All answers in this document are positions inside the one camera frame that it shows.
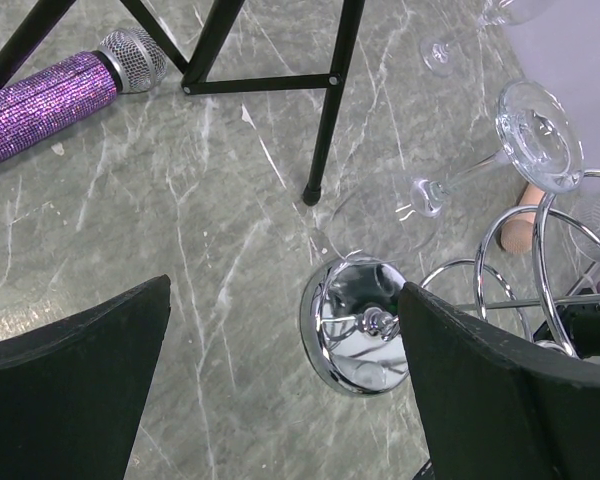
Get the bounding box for clear wine glass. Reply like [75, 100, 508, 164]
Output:
[569, 192, 600, 263]
[325, 79, 584, 263]
[419, 0, 555, 78]

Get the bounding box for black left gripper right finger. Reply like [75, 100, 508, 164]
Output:
[398, 282, 600, 479]

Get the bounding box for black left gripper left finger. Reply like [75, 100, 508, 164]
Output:
[0, 275, 171, 479]

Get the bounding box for purple glitter microphone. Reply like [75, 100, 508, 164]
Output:
[0, 28, 167, 163]

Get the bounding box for chrome wine glass rack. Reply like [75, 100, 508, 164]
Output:
[299, 194, 600, 397]

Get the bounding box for black music stand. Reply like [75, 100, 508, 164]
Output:
[0, 1, 365, 206]

